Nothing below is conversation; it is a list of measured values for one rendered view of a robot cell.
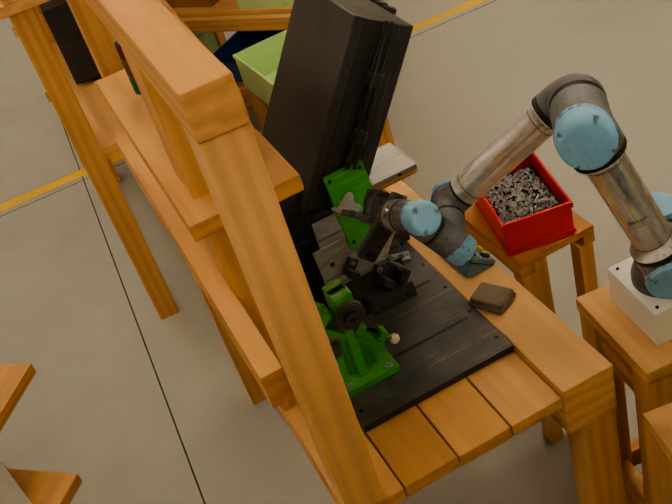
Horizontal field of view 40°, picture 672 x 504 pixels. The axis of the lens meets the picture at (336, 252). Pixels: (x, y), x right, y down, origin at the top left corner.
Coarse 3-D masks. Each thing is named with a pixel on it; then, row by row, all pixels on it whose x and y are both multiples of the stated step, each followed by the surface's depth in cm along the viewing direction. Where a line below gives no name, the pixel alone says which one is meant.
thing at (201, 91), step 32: (96, 0) 187; (128, 0) 178; (128, 32) 165; (160, 32) 161; (160, 64) 150; (192, 64) 147; (160, 96) 161; (192, 96) 140; (224, 96) 142; (192, 128) 143; (224, 128) 145
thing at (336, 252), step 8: (344, 240) 246; (328, 248) 245; (336, 248) 246; (344, 248) 247; (320, 256) 245; (328, 256) 246; (336, 256) 247; (344, 256) 247; (352, 256) 248; (320, 264) 246; (328, 264) 246; (336, 264) 247; (344, 264) 248; (360, 264) 249; (368, 264) 250; (320, 272) 247; (328, 272) 247; (336, 272) 248; (360, 272) 250; (328, 280) 247; (344, 280) 249
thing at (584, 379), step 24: (408, 192) 289; (408, 240) 270; (432, 264) 259; (456, 288) 249; (480, 312) 239; (504, 312) 237; (528, 312) 235; (552, 312) 233; (528, 336) 228; (552, 336) 226; (576, 336) 224; (528, 360) 223; (552, 360) 220; (576, 360) 218; (600, 360) 216; (552, 384) 215; (576, 384) 213; (600, 384) 216; (576, 408) 216; (600, 408) 220
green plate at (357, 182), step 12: (360, 168) 240; (324, 180) 238; (336, 180) 239; (348, 180) 240; (360, 180) 241; (336, 192) 240; (360, 192) 242; (336, 204) 241; (360, 204) 243; (336, 216) 249; (348, 228) 244; (360, 228) 245; (348, 240) 244; (360, 240) 246
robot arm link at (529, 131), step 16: (560, 80) 188; (576, 80) 194; (592, 80) 185; (544, 96) 192; (528, 112) 196; (544, 112) 192; (512, 128) 199; (528, 128) 196; (544, 128) 194; (496, 144) 201; (512, 144) 199; (528, 144) 198; (480, 160) 204; (496, 160) 201; (512, 160) 200; (464, 176) 207; (480, 176) 204; (496, 176) 204; (432, 192) 216; (448, 192) 210; (464, 192) 207; (480, 192) 207; (464, 208) 210
